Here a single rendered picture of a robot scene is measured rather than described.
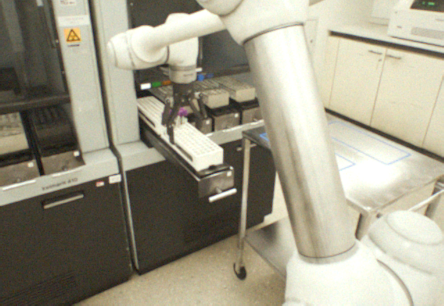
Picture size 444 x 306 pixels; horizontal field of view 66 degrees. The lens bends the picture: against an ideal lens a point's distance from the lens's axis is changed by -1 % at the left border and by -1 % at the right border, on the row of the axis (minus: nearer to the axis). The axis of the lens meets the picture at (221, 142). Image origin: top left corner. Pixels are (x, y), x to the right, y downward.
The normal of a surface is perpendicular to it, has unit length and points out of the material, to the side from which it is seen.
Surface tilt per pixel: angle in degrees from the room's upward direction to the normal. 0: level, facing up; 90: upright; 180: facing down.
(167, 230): 90
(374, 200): 0
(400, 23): 90
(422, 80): 90
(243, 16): 102
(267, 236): 0
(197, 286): 0
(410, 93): 90
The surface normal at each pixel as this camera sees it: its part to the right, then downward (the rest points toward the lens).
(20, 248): 0.54, 0.39
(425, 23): -0.86, 0.22
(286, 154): -0.65, 0.24
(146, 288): 0.01, -0.89
